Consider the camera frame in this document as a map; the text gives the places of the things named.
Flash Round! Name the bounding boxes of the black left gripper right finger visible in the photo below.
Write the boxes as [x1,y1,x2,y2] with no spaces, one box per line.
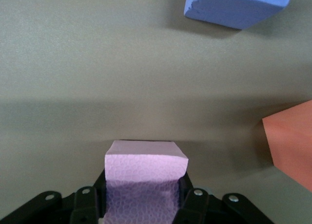
[174,171,275,224]

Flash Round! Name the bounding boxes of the orange foam cube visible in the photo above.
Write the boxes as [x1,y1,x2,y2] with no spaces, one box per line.
[262,101,312,192]

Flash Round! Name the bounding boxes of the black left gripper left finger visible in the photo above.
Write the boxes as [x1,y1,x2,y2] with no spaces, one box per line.
[0,168,108,224]

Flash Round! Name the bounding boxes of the pink foam cube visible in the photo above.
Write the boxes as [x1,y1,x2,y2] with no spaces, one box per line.
[102,140,190,224]

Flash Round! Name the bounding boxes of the violet foam cube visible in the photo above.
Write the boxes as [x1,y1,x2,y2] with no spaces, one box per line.
[183,0,293,31]

